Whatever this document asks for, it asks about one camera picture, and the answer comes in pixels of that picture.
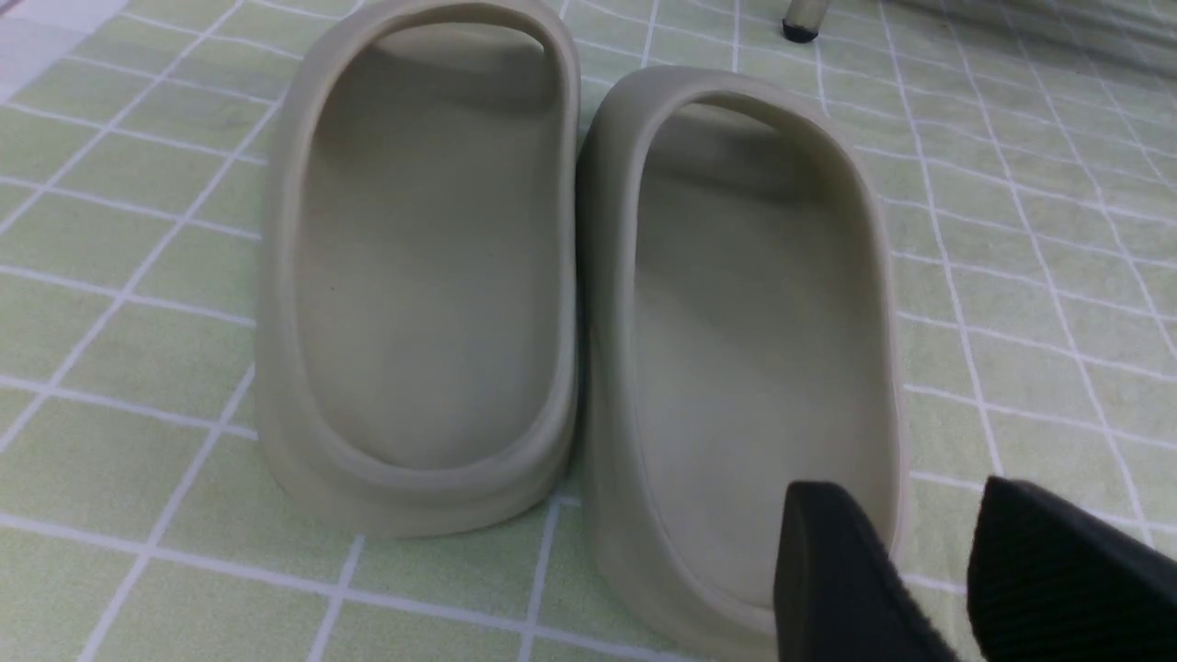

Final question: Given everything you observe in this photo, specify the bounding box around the tan slide slipper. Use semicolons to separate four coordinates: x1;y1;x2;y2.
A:
576;64;909;661
253;1;581;537

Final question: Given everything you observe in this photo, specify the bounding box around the silver metal shoe rack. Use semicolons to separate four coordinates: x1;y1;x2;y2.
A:
782;0;829;44

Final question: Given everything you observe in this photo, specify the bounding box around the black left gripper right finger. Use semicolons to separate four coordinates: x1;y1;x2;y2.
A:
966;476;1176;661

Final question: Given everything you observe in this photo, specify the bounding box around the tan slide slipper left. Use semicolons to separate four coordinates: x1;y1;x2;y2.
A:
253;1;581;537

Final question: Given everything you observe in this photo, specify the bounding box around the green checkered cloth mat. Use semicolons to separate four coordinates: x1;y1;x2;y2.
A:
1;1;1176;661

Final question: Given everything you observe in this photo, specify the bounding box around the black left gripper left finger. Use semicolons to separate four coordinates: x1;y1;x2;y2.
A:
772;481;959;661

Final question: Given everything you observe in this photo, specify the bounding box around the tan slide slipper right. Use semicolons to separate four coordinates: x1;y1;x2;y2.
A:
576;64;909;661

